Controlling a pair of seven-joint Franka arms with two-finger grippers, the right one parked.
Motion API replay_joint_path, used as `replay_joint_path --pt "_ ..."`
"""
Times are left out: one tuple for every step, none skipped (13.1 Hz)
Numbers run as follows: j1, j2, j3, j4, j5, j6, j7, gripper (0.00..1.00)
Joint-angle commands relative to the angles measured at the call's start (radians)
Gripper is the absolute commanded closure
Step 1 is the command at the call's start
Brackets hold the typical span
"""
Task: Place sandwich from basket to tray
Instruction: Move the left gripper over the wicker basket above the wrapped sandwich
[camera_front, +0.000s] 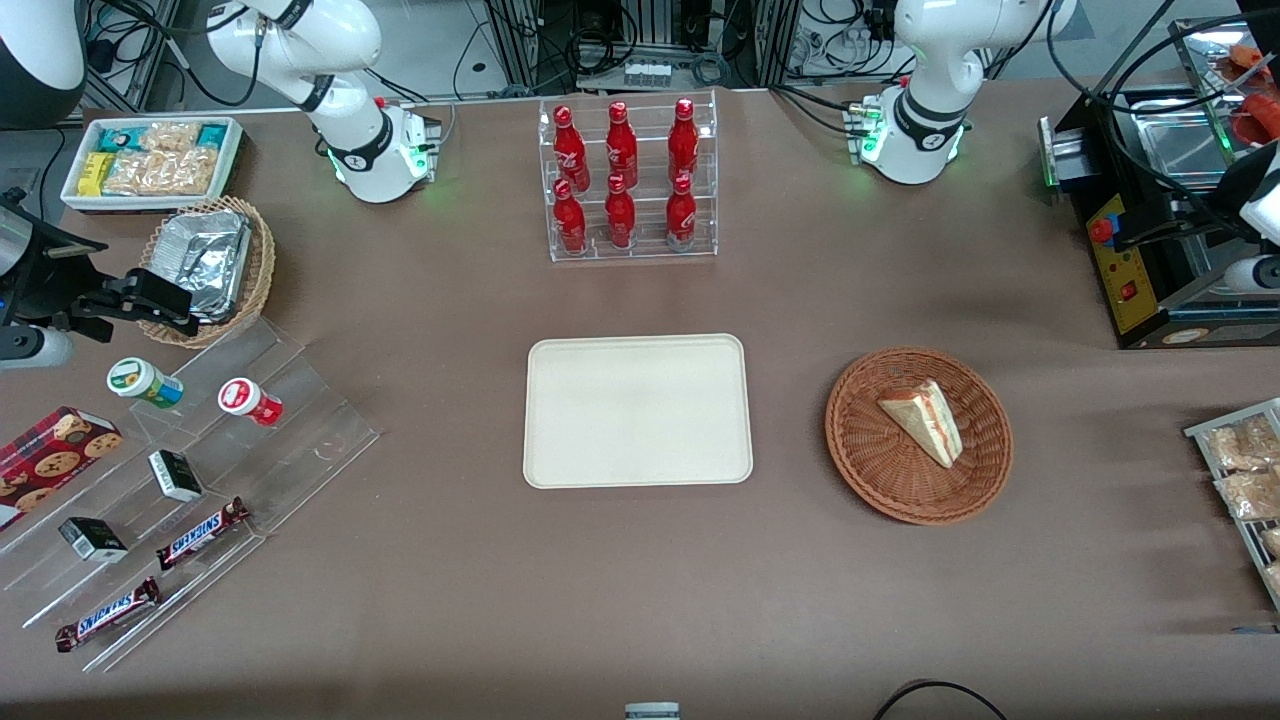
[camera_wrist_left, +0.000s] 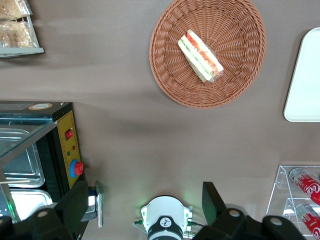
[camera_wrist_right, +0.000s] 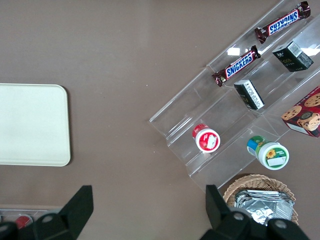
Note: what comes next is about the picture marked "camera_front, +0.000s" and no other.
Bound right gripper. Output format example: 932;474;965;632
0;193;197;343

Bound triangle sandwich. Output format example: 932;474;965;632
877;379;964;470

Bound oval tan wicker basket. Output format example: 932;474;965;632
138;196;277;349

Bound cream rectangular tray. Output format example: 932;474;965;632
523;334;754;490

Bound round brown wicker basket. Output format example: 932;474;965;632
825;346;1014;526

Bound tray of packaged snacks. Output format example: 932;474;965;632
1184;397;1280;612

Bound green lid cup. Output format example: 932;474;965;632
107;357;185;410

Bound aluminium foil containers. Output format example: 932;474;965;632
151;209;252;324

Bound white plastic snack bin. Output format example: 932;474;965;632
61;116;245;214

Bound large clear snack bag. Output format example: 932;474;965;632
102;147;219;198

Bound red lid cup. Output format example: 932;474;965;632
218;377;284;428

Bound red cookie box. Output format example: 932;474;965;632
0;405;124;532

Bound small black box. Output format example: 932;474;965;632
58;516;129;563
147;449;204;503

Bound small clear snack bag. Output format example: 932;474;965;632
139;121;202;154

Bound clear acrylic stepped display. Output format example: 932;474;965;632
0;317;382;674

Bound snickers chocolate bar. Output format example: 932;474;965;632
156;497;250;572
55;577;162;653

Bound red cola bottle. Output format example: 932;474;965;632
667;97;701;185
552;179;589;255
605;101;640;189
665;174;699;252
603;174;638;251
552;105;592;193

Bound clear acrylic bottle rack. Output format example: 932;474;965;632
537;89;720;264

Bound silver metal block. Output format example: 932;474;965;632
1039;114;1090;192

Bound black food warmer case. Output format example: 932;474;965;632
1040;18;1280;350

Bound red sausage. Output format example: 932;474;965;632
1232;92;1280;143

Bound black loop cable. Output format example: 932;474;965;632
872;679;1009;720

